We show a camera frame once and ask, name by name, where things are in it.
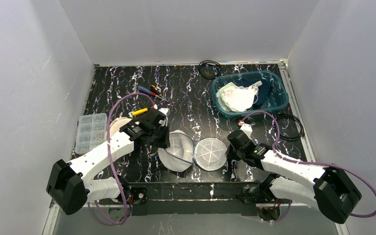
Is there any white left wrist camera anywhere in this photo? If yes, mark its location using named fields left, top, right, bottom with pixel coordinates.
left=158, top=108, right=170, bottom=120

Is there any white mesh bag blue trim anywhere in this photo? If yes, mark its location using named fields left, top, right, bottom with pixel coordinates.
left=158, top=130, right=227, bottom=172

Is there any black cable coil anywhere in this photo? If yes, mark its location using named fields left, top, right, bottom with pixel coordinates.
left=198, top=60, right=223, bottom=80
left=274, top=114, right=305, bottom=142

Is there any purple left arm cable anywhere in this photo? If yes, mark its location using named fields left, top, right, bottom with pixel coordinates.
left=87, top=92, right=158, bottom=226

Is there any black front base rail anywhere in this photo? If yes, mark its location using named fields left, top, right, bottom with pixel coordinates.
left=81, top=181, right=292, bottom=217

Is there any blue handled screwdriver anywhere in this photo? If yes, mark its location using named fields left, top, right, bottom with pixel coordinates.
left=137, top=85, right=160, bottom=99

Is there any dark blue bra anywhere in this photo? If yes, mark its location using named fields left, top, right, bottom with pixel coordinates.
left=239, top=79, right=271, bottom=107

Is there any yellow handled screwdriver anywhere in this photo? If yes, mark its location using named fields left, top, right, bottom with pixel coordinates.
left=129, top=108, right=149, bottom=118

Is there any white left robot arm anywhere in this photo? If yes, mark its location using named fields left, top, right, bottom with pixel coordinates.
left=46, top=108, right=169, bottom=215

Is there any white bra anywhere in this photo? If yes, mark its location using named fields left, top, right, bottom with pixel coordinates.
left=216, top=82, right=257, bottom=113

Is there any black cable coil back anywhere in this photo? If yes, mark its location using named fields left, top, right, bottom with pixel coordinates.
left=198, top=60, right=223, bottom=80

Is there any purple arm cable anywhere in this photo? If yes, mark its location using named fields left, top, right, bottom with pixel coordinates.
left=238, top=110, right=376, bottom=224
left=87, top=92, right=158, bottom=226

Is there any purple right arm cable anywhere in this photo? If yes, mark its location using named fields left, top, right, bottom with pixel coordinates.
left=238, top=110, right=376, bottom=224

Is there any black orange handled screwdriver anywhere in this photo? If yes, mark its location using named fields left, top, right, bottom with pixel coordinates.
left=149, top=85, right=167, bottom=102

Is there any black cable coil right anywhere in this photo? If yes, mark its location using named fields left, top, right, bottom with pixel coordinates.
left=274, top=114, right=305, bottom=142

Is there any clear plastic screw box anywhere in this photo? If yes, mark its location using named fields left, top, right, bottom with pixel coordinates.
left=74, top=113, right=107, bottom=155

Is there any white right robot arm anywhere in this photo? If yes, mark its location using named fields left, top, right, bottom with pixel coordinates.
left=226, top=130, right=362, bottom=224

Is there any white mesh bag tan trim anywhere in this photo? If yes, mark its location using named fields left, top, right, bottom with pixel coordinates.
left=106, top=117, right=132, bottom=137

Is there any teal plastic bin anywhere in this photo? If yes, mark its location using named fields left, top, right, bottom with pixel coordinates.
left=211, top=70, right=289, bottom=118

